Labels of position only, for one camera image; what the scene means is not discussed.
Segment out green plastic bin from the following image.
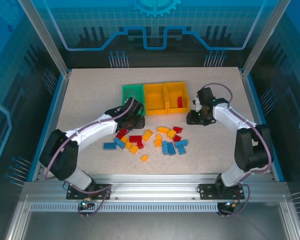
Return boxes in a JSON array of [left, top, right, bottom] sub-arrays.
[[121, 84, 147, 117]]

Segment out yellow plastic bin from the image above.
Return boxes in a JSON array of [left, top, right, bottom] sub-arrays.
[[164, 81, 191, 115], [143, 83, 170, 116]]

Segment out slotted aluminium strip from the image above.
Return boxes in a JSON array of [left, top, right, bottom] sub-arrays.
[[29, 202, 220, 213]]

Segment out small led circuit board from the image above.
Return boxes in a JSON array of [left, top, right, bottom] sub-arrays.
[[79, 197, 95, 210], [223, 199, 242, 210]]

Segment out grey metal panel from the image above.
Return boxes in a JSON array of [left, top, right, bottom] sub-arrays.
[[4, 211, 300, 240]]

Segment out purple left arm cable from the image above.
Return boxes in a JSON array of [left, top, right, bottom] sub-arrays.
[[43, 89, 141, 219]]

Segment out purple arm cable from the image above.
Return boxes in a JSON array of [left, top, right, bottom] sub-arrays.
[[206, 82, 275, 218], [43, 89, 141, 219]]

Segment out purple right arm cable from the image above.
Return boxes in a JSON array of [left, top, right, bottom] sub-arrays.
[[206, 82, 275, 218]]

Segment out blue edged side rail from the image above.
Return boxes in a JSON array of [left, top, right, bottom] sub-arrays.
[[241, 71, 286, 183], [26, 71, 72, 183]]

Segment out aluminium front rail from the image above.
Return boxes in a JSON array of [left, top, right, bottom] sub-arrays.
[[22, 173, 291, 205]]

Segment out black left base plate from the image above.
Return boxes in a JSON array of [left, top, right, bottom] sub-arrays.
[[65, 183, 113, 201]]

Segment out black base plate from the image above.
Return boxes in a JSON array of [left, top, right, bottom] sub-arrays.
[[198, 183, 246, 201], [65, 183, 113, 201]]

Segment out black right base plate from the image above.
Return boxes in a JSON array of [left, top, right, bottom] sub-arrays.
[[198, 183, 246, 201]]

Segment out aluminium frame post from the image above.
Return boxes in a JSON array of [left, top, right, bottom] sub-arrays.
[[241, 0, 292, 77], [17, 0, 72, 77]]

